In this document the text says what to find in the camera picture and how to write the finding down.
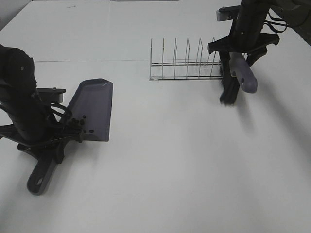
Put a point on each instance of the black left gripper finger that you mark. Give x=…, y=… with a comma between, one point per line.
x=59, y=152
x=74, y=134

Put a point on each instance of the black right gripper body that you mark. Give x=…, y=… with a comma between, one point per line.
x=245, y=33

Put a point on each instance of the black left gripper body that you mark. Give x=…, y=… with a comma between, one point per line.
x=35, y=124

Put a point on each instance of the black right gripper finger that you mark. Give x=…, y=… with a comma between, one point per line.
x=253, y=56
x=213, y=47

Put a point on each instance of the pile of coffee beans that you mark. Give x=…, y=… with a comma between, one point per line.
x=81, y=123

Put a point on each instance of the purple plastic dustpan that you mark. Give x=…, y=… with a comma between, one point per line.
x=92, y=98

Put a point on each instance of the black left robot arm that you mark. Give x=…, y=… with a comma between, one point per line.
x=17, y=74

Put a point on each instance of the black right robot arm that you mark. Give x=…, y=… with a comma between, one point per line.
x=252, y=5

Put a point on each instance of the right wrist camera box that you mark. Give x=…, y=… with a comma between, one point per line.
x=227, y=13

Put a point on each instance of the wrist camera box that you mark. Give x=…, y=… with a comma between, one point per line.
x=227, y=13
x=49, y=95

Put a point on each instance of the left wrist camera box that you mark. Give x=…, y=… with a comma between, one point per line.
x=49, y=95

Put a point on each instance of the chrome wire dish rack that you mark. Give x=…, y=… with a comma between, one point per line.
x=188, y=62

